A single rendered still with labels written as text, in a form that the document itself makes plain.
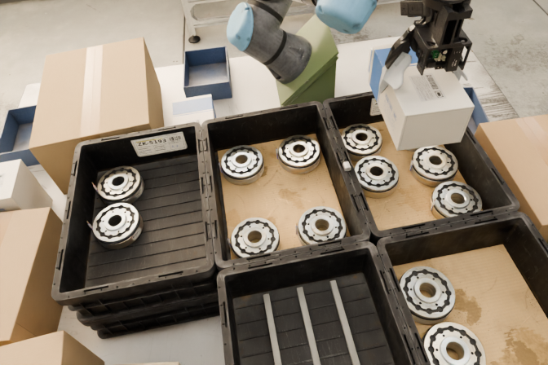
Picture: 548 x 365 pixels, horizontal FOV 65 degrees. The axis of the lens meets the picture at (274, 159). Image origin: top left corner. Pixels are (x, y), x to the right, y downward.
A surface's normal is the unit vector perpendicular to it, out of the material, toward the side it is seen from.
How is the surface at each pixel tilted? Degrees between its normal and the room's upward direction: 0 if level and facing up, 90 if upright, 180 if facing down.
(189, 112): 0
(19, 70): 0
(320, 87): 90
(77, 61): 0
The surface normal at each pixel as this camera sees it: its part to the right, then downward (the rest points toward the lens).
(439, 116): 0.12, 0.75
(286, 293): -0.07, -0.64
